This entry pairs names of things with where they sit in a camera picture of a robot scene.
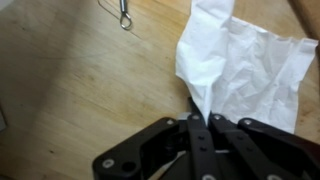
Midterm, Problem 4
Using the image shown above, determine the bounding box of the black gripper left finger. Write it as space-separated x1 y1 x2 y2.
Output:
92 113 218 180

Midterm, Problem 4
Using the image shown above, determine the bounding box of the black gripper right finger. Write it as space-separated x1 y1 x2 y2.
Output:
208 114 320 180

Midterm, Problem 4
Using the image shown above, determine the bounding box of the white paper tissue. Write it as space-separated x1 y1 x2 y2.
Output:
175 0 319 134

